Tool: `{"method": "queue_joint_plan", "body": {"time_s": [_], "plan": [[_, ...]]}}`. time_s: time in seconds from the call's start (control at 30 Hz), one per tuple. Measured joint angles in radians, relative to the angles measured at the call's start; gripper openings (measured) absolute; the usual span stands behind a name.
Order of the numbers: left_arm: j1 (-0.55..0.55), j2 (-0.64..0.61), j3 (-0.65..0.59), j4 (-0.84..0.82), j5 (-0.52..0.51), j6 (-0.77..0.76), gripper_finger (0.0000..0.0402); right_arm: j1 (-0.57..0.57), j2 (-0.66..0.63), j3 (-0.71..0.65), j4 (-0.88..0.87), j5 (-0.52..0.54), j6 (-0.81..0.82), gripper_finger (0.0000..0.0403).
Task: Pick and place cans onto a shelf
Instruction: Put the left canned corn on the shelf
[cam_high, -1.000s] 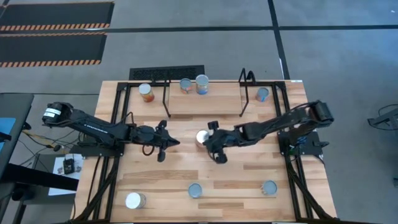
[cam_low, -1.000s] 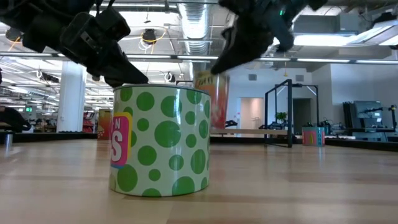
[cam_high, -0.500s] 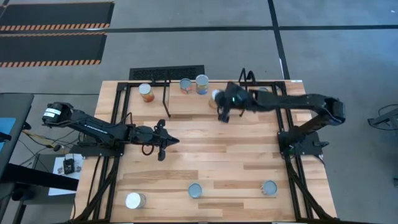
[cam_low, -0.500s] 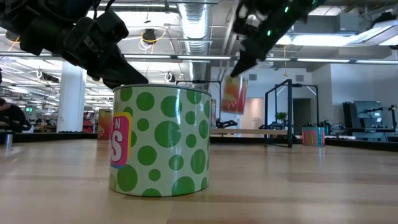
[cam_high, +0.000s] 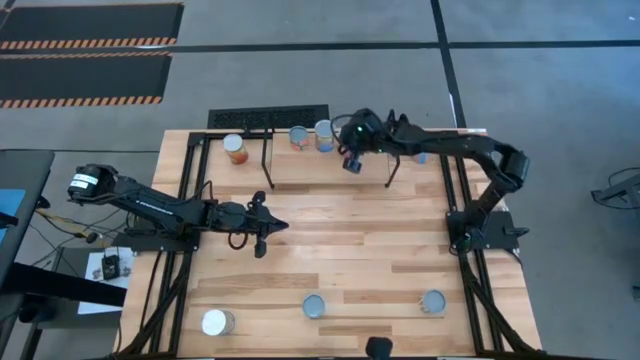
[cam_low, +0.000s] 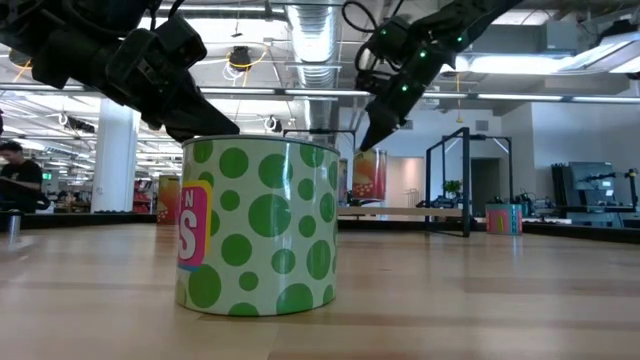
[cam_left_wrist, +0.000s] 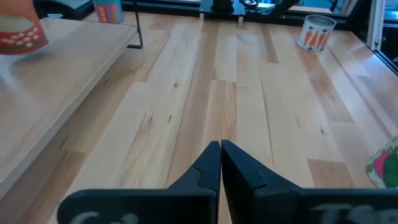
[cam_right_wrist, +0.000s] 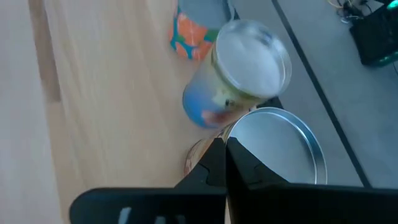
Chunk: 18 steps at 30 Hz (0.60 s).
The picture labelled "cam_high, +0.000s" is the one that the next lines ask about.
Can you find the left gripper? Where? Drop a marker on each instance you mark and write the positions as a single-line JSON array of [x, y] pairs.
[[235, 216]]

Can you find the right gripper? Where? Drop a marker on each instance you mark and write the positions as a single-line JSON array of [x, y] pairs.
[[362, 132]]

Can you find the green polka dot can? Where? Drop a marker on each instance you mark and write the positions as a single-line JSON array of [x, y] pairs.
[[313, 305]]

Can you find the orange label tall can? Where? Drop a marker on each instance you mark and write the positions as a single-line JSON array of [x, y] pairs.
[[234, 142]]

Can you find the large white lid can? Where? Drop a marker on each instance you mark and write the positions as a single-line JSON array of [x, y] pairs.
[[215, 322]]

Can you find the grey lid patterned can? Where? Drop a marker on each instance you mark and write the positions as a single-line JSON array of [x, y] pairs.
[[434, 301]]

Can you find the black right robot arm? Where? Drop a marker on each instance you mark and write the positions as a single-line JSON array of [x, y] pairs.
[[450, 142]]

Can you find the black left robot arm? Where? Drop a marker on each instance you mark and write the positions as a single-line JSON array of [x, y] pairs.
[[150, 205]]

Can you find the wooden shelf black legs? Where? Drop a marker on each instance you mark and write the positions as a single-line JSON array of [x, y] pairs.
[[320, 170]]

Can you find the black floor vent grate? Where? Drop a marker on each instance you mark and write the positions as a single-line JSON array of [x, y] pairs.
[[250, 117]]

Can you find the black floor tape line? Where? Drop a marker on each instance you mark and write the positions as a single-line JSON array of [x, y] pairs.
[[550, 44], [442, 50]]

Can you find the person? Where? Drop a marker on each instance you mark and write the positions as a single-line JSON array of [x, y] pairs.
[[379, 348]]

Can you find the small black device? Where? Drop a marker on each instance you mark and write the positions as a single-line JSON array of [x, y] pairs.
[[111, 266]]

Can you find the white paper sheet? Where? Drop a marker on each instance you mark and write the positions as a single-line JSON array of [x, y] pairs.
[[95, 265]]

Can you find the black metal beam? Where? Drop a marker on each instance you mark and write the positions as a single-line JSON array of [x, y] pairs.
[[60, 285]]

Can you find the black hazard-striped floor mat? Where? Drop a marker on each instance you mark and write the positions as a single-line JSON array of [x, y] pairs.
[[80, 77], [90, 22]]

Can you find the black side desk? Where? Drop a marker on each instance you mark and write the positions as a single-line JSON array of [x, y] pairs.
[[35, 170]]

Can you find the black stand leg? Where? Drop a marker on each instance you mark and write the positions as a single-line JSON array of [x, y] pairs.
[[607, 194]]

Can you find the blue panel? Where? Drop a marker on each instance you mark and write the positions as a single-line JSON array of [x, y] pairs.
[[11, 205]]

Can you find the black aluminium table frame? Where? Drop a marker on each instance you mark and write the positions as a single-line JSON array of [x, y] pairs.
[[448, 185]]

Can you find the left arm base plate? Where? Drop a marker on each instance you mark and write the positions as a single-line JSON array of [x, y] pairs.
[[165, 245]]

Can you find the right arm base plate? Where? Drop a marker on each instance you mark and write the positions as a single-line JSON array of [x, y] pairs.
[[502, 222]]

